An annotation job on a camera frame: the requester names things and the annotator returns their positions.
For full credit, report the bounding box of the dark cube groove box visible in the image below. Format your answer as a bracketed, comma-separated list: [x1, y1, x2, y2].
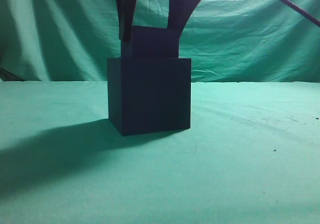
[106, 58, 192, 136]

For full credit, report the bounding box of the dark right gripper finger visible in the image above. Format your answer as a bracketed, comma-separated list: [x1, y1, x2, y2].
[116, 0, 137, 42]

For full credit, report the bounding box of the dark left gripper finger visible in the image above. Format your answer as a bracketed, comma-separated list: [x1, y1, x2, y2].
[167, 0, 201, 31]

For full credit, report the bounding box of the purple cable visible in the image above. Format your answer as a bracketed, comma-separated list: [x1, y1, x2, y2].
[257, 0, 320, 26]

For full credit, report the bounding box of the green backdrop cloth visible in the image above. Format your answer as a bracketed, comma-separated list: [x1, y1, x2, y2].
[0, 0, 320, 82]

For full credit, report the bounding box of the green table cloth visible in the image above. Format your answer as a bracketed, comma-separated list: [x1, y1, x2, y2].
[0, 82, 320, 223]

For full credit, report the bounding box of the purple cube block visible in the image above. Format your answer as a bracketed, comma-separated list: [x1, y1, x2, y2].
[120, 26, 181, 58]

